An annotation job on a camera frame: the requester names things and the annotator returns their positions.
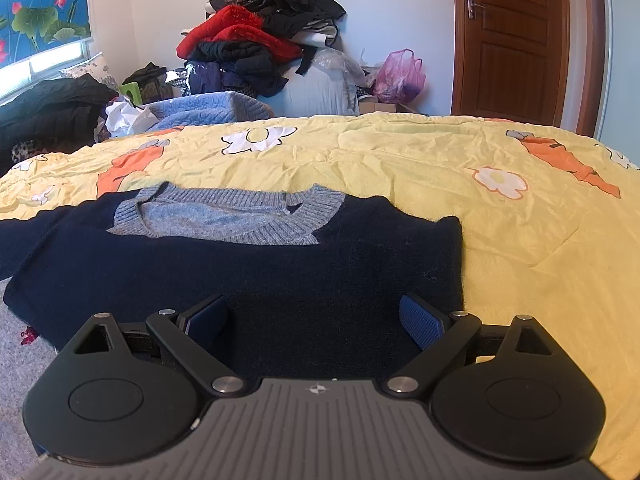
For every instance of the frosted glass wardrobe door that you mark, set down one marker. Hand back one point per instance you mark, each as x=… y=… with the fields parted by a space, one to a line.
x=618 y=121

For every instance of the black clothes pile top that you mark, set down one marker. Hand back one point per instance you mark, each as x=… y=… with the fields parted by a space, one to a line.
x=287 y=18

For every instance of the pale blue bundle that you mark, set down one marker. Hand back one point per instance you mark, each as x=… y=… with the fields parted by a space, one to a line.
x=318 y=92

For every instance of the dark navy clothes pile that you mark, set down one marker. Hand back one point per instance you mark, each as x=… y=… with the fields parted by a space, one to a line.
x=240 y=66

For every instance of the pink plastic bag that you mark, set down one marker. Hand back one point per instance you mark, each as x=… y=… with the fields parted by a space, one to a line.
x=400 y=79

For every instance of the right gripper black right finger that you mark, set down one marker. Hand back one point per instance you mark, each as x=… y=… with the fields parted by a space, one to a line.
x=444 y=341

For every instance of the brown wooden door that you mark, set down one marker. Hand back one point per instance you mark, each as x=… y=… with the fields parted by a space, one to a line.
x=513 y=63

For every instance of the white crumpled plastic bag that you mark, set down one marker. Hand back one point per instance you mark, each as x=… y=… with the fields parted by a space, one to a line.
x=122 y=118

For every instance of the black jacket at left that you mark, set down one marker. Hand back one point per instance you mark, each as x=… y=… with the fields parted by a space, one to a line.
x=59 y=115

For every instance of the lotus flower wall picture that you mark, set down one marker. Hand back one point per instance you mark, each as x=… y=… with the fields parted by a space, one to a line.
x=32 y=26

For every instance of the silver door handle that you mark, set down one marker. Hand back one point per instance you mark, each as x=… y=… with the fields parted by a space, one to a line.
x=475 y=10

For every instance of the red knit garment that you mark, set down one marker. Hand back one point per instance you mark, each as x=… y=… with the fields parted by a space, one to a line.
x=235 y=23

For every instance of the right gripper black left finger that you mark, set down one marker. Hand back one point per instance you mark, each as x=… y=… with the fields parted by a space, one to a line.
x=189 y=336

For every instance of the light blue knit blanket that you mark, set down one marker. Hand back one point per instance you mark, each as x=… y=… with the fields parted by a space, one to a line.
x=208 y=109

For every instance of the cardboard box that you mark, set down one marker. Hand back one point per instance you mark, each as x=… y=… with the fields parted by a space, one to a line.
x=370 y=104

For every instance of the grey and navy knit sweater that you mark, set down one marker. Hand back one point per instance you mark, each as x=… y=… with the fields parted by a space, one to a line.
x=312 y=280

